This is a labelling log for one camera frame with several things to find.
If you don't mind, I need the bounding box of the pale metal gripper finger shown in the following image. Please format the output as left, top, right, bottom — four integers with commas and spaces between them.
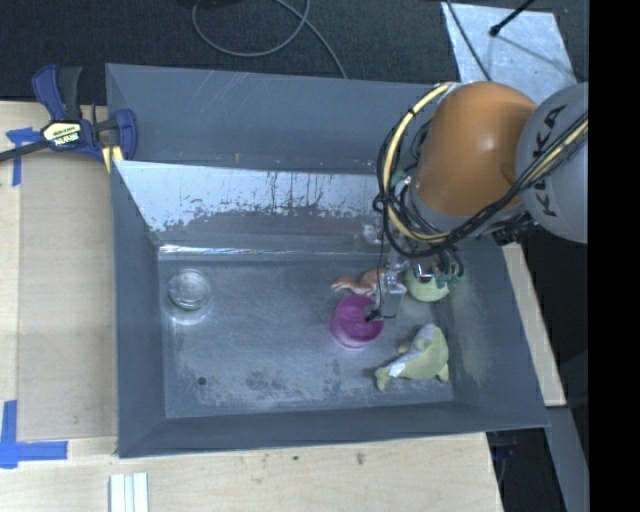
380, 273, 408, 320

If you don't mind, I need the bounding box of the light green round plush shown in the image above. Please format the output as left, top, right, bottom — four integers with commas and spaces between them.
403, 268, 452, 303

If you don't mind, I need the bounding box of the orange toy animal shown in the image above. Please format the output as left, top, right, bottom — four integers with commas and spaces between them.
330, 268, 387, 297

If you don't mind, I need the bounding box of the purple plastic cup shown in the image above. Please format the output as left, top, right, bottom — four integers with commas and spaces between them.
329, 293, 386, 350

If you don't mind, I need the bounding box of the green plush toy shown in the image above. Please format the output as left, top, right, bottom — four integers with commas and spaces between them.
374, 323, 451, 393

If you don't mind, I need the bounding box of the grey metal bin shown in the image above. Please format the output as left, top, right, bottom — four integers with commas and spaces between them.
104, 63, 552, 459

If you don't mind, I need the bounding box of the clear glass cup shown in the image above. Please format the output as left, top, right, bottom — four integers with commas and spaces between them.
166, 268, 212, 312

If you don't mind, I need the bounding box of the pale wood board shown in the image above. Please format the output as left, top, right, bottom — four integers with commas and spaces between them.
17, 149, 568, 443

